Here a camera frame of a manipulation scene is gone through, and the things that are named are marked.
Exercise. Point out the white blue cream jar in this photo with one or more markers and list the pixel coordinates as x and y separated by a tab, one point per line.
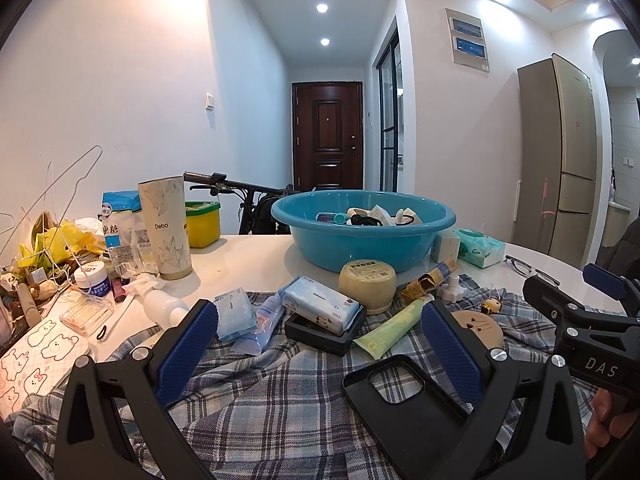
92	278

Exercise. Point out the white square box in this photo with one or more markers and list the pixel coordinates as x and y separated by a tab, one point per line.
446	246

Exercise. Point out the metal wire hanger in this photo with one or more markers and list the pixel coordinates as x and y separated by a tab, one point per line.
56	193

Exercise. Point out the white floral Debo cup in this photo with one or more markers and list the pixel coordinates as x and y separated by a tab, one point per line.
164	214

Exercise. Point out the blue tissue pack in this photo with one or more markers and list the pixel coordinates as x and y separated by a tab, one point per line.
320	304

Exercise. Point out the black phone case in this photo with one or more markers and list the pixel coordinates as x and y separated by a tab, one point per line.
414	434

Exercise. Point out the white light switch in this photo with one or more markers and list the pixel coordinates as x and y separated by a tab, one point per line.
209	102

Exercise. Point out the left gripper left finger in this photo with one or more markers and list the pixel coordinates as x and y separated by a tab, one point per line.
91	440

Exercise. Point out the bear print white pouch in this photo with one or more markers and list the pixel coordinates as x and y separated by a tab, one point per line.
38	363

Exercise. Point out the black rectangular tray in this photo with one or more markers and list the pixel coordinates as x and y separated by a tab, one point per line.
306	332

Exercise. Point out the yellow box green rim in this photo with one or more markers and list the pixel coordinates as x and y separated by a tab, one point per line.
202	223

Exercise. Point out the blue plastic basin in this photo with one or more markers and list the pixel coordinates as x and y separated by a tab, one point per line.
331	245

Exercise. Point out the light blue sachet pack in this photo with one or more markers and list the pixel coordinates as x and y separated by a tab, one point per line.
236	315

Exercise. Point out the dark red entrance door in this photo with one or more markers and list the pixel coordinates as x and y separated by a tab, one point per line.
327	125

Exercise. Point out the blue tube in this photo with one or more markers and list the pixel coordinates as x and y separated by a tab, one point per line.
268	316

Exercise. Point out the crumpled white tissue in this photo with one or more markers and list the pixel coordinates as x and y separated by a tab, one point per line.
144	283

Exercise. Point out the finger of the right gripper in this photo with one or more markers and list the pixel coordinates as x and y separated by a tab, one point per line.
624	290
573	321

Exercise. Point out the white plastic knob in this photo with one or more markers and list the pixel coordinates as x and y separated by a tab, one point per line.
452	291

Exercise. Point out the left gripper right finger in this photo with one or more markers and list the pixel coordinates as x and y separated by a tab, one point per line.
525	421

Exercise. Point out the white plastic bottle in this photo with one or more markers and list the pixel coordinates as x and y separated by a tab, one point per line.
164	310

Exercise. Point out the round beige silicone case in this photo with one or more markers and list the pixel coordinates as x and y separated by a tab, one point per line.
482	325

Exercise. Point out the small doll figurine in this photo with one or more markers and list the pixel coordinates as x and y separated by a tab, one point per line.
491	306

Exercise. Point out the gold cigarette box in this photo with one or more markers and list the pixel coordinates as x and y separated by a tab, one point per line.
428	281

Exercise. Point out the bicycle handlebar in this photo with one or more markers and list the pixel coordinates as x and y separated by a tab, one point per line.
220	184

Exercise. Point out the green tissue pack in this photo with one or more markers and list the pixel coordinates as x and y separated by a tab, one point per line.
479	249

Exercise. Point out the clear plastic box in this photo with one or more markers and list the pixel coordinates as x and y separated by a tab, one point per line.
87	314

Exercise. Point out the wall electrical panel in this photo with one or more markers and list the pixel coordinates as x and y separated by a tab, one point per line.
468	42

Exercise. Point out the round yellow cream jar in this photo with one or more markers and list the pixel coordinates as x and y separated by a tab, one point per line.
370	282

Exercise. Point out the person's right hand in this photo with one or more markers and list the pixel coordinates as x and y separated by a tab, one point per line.
603	426

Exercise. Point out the green cream tube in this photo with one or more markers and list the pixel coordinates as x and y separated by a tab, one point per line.
378	341

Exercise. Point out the black frame eyeglasses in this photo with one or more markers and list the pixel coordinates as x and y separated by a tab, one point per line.
524	269

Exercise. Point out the blue white powder bag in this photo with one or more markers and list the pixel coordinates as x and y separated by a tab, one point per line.
122	225

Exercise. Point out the yellow plastic bag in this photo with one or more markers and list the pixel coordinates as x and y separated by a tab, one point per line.
58	245

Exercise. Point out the beige refrigerator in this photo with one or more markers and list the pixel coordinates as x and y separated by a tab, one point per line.
559	160

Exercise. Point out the black glass sliding door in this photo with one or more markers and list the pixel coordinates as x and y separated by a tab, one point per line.
390	91

